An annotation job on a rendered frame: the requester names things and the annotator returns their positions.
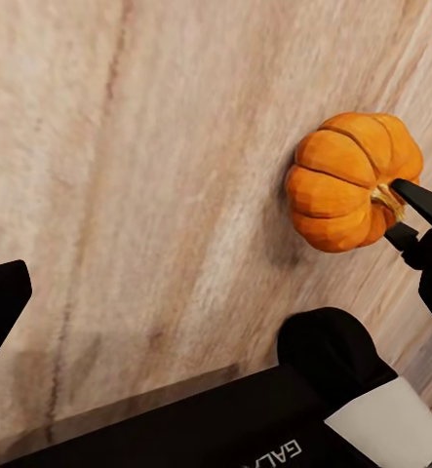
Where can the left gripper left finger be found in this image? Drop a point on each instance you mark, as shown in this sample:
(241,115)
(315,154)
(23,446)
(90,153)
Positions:
(15,291)

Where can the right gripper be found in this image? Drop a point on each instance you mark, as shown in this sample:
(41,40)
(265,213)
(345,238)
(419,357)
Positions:
(403,237)

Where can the pumpkin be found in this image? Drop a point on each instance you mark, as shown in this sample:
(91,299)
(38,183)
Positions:
(339,190)

